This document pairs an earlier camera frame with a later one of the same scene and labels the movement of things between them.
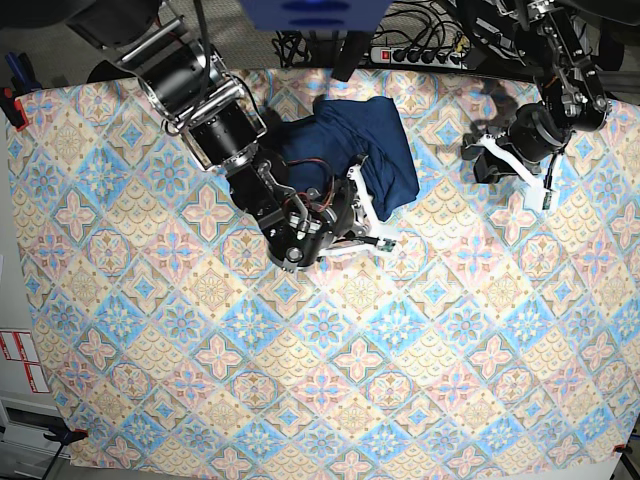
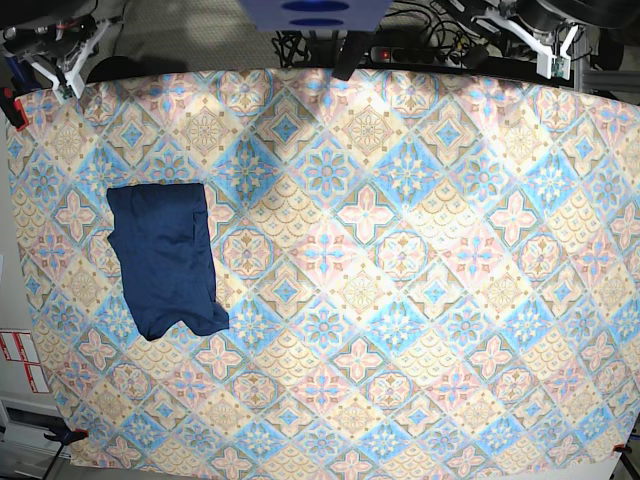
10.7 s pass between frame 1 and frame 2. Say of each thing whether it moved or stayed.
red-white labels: stayed
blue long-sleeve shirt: moved
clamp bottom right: stayed
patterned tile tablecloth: stayed
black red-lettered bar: stayed
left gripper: moved
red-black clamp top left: stayed
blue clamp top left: stayed
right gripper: moved
